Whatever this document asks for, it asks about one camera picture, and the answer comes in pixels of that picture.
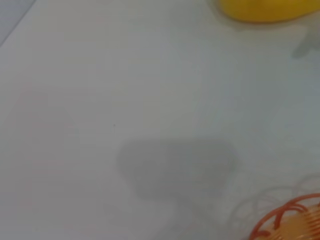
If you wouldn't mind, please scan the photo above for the orange wire basket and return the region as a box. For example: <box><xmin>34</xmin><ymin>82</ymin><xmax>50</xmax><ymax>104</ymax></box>
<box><xmin>248</xmin><ymin>193</ymin><xmax>320</xmax><ymax>240</ymax></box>

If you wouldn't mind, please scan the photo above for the yellow banana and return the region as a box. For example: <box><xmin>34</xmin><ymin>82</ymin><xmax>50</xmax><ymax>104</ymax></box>
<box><xmin>217</xmin><ymin>0</ymin><xmax>320</xmax><ymax>24</ymax></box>

